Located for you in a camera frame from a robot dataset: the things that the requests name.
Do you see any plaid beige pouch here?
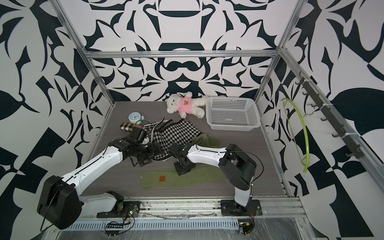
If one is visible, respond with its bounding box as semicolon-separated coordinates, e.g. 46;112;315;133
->
120;122;143;132

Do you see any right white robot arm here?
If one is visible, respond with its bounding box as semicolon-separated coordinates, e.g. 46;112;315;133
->
168;143;259;217

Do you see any houndstooth black white garment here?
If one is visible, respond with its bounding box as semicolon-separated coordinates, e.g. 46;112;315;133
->
144;119;202;162

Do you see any white plastic basket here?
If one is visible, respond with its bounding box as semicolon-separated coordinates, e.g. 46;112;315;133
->
206;97;261;132

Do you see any green knitted scarf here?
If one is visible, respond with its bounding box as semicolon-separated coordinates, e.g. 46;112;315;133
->
140;133;227;190

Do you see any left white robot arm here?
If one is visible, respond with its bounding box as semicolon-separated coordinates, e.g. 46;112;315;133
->
37;129;162;230

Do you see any green plastic hanger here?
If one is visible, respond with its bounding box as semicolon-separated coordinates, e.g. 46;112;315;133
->
281;98;310;174

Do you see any white slotted cable duct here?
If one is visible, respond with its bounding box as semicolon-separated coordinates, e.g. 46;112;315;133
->
66;219;239;231

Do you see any aluminium frame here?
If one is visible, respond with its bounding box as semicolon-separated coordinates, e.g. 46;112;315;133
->
52;1;384;237

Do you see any small blue alarm clock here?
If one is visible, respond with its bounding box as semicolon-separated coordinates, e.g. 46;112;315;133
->
129;112;145;125

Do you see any black wall hook rail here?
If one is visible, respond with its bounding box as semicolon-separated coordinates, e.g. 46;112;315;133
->
296;72;365;159

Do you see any white teddy bear pink shirt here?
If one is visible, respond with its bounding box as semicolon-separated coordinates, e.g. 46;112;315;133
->
166;92;209;119

